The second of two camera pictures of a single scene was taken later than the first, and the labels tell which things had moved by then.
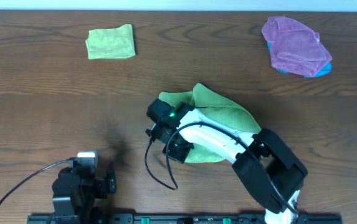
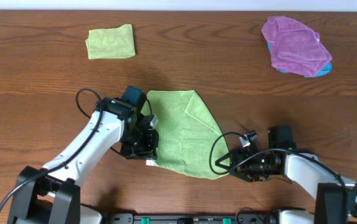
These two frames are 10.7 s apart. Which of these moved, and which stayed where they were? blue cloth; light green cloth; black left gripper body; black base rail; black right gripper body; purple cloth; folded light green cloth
Moved: black right gripper body; black left gripper body; light green cloth
Stayed: purple cloth; blue cloth; folded light green cloth; black base rail
